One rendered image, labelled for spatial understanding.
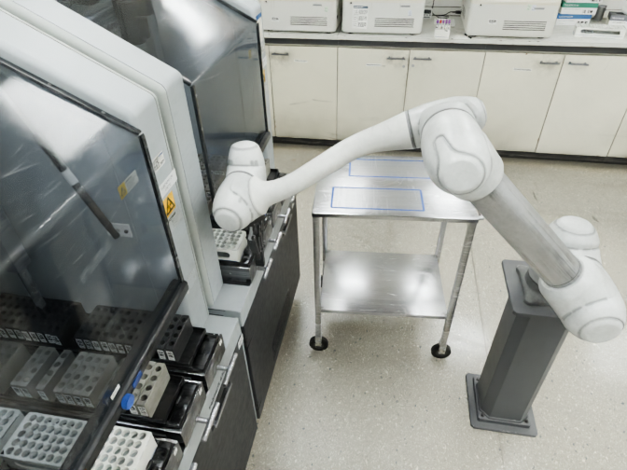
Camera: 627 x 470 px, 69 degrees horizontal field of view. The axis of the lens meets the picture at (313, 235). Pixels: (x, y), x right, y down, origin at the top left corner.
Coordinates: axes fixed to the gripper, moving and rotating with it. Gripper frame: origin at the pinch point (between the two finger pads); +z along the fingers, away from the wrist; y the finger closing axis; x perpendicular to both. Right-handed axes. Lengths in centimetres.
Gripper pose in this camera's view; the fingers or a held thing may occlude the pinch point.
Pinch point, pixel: (259, 256)
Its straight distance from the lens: 152.6
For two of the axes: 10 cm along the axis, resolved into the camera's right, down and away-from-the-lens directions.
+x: 9.8, 0.8, -1.6
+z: 0.3, 7.9, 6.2
